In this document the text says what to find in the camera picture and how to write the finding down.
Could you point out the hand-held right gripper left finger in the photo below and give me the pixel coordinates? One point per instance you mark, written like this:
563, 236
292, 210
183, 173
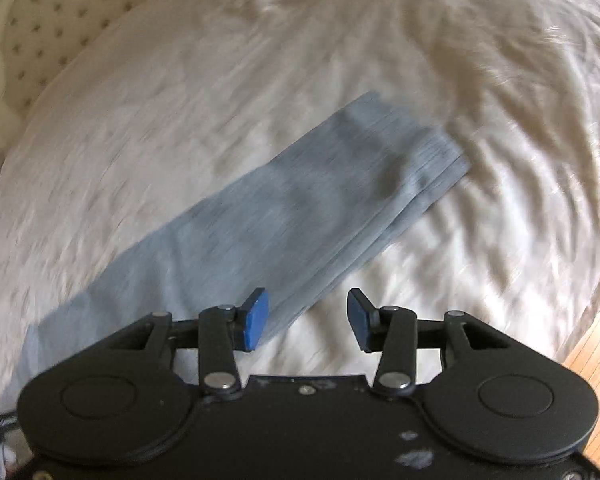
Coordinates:
255, 317

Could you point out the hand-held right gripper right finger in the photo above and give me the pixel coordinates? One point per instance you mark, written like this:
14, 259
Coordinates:
360, 317

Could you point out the grey speckled pants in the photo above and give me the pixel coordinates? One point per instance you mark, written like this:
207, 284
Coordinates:
305, 200

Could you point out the white floral bedspread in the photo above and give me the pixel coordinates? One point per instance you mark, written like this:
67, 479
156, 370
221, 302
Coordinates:
230, 60

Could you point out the cream tufted headboard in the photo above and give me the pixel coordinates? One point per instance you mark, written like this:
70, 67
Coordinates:
55, 20

